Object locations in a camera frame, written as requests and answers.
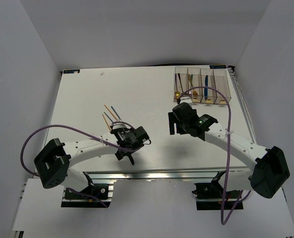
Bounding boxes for black knife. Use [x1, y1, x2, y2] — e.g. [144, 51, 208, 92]
[127, 153, 135, 165]

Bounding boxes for iridescent gold spoon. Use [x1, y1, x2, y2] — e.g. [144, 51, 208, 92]
[174, 74, 180, 101]

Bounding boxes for gold fork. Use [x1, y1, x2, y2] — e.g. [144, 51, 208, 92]
[188, 75, 199, 97]

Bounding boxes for black spoon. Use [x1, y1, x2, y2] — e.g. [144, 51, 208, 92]
[177, 73, 186, 93]

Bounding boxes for blue knife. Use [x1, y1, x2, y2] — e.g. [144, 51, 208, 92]
[204, 75, 208, 102]

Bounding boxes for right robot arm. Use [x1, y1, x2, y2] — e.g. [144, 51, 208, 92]
[168, 103, 290, 199]

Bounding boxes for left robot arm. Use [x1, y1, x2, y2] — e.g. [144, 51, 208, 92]
[34, 125, 150, 198]

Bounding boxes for orange chopstick lower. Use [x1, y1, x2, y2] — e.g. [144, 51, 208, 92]
[102, 114, 111, 131]

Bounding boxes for orange chopstick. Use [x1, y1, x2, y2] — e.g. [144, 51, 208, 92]
[104, 105, 115, 121]
[102, 114, 111, 131]

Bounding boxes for orange chopstick upper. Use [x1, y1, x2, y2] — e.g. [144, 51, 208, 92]
[104, 105, 115, 121]

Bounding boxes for blue chopstick upper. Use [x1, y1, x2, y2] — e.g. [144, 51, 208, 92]
[111, 106, 121, 120]

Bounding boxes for clear four-compartment organizer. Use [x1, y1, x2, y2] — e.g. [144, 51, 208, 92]
[174, 66, 232, 105]

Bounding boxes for right blue table label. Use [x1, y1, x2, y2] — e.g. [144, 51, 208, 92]
[209, 64, 227, 69]

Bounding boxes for blue table label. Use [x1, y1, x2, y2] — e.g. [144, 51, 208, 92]
[62, 69, 80, 74]
[209, 64, 227, 69]

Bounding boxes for left blue table label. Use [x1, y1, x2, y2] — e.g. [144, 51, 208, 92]
[62, 69, 80, 74]

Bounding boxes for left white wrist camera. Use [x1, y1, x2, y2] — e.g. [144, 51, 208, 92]
[111, 121, 127, 129]

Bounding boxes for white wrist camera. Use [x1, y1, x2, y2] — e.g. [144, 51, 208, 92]
[111, 121, 127, 129]
[179, 97, 192, 107]

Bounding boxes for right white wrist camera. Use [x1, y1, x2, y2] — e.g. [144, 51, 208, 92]
[179, 97, 192, 107]

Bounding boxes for aluminium table frame rail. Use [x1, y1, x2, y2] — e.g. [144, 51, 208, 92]
[82, 170, 254, 181]

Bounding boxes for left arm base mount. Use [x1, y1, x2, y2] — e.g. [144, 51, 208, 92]
[61, 174, 113, 208]

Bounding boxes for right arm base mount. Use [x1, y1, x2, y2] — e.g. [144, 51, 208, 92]
[192, 171, 243, 211]

